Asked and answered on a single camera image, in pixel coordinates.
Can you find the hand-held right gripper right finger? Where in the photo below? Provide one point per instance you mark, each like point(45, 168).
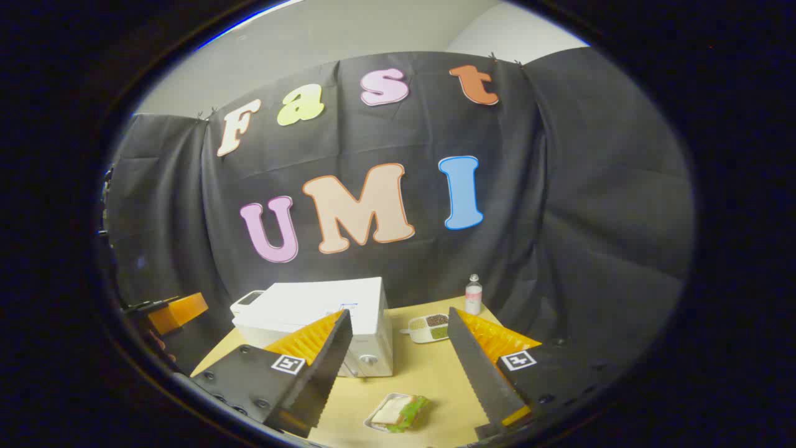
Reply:
point(476, 367)

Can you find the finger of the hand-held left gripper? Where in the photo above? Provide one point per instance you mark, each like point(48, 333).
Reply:
point(180, 313)

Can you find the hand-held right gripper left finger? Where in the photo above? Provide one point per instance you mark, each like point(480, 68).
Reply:
point(323, 367)

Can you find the white microwave oven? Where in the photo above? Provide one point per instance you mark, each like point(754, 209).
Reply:
point(311, 302)

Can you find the lettuce sandwich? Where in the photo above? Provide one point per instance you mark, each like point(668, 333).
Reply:
point(398, 412)

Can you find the white divided dish with grains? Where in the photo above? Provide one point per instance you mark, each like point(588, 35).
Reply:
point(426, 328)

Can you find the clear bottle with pink label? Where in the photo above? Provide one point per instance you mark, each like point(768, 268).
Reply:
point(473, 298)

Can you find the white rectangular tray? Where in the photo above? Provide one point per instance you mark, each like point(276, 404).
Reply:
point(373, 423)

